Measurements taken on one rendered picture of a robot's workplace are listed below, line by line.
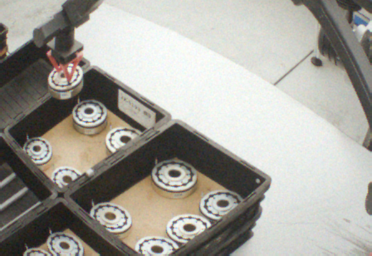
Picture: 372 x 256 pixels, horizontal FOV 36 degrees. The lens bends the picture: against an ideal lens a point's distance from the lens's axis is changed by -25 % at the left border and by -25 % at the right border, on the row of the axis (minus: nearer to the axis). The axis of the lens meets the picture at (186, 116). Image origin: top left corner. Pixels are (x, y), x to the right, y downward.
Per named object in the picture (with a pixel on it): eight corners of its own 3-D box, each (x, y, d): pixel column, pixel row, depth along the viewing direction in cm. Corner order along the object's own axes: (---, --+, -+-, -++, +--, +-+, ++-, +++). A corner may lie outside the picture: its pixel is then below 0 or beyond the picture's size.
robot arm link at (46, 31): (93, 17, 142) (80, -9, 141) (56, 40, 135) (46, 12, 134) (71, 33, 151) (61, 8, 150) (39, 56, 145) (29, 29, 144)
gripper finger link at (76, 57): (65, 91, 155) (64, 59, 149) (51, 78, 159) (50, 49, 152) (84, 76, 159) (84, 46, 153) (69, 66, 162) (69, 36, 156)
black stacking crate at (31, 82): (41, 59, 204) (42, 32, 196) (91, 97, 189) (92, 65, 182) (-29, 113, 180) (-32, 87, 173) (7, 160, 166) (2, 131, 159)
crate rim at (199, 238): (175, 124, 169) (175, 115, 167) (272, 185, 155) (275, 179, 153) (61, 201, 145) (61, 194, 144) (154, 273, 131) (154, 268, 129)
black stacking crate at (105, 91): (92, 98, 189) (93, 65, 182) (172, 155, 175) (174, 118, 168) (7, 161, 166) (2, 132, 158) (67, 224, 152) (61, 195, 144)
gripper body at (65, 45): (65, 64, 150) (65, 39, 145) (46, 49, 155) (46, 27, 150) (84, 51, 153) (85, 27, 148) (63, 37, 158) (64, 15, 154)
